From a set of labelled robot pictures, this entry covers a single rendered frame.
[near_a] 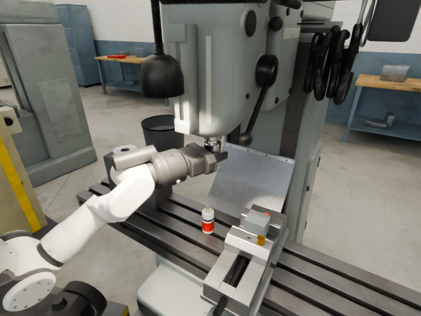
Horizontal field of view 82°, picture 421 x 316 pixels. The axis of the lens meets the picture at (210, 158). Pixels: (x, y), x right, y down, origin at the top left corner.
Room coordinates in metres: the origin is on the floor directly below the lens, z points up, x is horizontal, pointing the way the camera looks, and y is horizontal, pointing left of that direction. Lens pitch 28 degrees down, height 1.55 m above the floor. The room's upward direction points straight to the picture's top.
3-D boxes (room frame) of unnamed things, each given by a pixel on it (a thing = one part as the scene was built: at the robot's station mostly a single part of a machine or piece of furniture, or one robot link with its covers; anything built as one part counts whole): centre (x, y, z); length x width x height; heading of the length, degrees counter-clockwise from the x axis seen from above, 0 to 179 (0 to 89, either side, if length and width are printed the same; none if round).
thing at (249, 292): (0.50, -0.12, 0.98); 0.35 x 0.15 x 0.11; 150
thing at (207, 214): (0.62, 0.01, 0.98); 0.04 x 0.04 x 0.11
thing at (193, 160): (0.55, 0.07, 1.23); 0.13 x 0.12 x 0.10; 37
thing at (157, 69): (0.42, 0.08, 1.48); 0.07 x 0.07 x 0.06
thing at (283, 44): (0.77, -0.11, 1.47); 0.24 x 0.19 x 0.26; 58
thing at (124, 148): (0.82, 0.28, 1.03); 0.22 x 0.12 x 0.20; 65
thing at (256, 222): (0.53, -0.13, 1.04); 0.06 x 0.05 x 0.06; 60
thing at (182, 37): (0.51, 0.05, 1.45); 0.04 x 0.04 x 0.21; 58
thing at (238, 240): (0.48, -0.11, 1.02); 0.12 x 0.06 x 0.04; 60
